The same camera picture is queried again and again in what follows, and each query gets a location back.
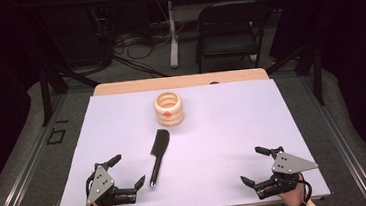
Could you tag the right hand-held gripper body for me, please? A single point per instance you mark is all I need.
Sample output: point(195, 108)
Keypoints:
point(288, 165)

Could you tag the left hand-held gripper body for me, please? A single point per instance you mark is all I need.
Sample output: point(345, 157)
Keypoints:
point(100, 185)

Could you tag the black spatula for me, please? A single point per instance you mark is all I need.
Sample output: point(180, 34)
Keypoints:
point(159, 148)

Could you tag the cream ribbed ceramic holder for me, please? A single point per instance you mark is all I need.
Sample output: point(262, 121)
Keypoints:
point(168, 108)

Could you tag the person's right hand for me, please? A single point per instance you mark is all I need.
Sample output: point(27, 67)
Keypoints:
point(293, 197)

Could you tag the white table mat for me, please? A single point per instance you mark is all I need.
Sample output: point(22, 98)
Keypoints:
point(208, 147)

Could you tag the black metal stand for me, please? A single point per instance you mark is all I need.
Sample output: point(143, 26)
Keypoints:
point(45, 95)
point(317, 74)

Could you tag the wooden table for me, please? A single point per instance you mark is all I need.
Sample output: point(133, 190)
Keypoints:
point(182, 81)

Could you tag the black folding chair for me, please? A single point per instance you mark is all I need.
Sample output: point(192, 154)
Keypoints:
point(228, 28)

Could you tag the aluminium floor rail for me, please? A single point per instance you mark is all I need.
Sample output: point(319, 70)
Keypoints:
point(341, 142)
point(26, 170)

